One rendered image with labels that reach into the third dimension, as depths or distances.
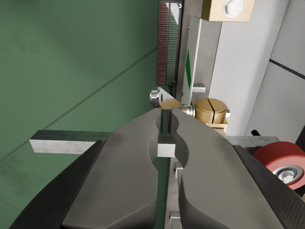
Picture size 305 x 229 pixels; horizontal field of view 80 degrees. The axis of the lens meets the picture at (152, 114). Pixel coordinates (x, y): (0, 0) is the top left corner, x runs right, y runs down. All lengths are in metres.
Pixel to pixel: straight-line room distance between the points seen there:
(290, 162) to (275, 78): 0.26
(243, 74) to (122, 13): 0.76
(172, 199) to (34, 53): 1.11
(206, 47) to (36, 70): 1.14
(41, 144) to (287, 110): 0.50
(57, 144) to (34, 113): 1.21
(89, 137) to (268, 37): 0.46
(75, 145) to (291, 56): 0.47
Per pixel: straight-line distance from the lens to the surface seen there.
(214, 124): 0.29
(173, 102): 0.17
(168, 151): 0.32
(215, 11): 0.26
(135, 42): 1.12
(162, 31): 0.40
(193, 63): 0.33
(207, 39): 0.42
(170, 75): 0.42
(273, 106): 0.53
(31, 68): 1.40
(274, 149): 0.33
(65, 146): 0.36
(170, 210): 0.76
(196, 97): 0.38
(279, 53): 0.54
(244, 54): 0.54
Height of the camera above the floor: 1.10
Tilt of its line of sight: 59 degrees down
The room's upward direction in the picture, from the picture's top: 176 degrees counter-clockwise
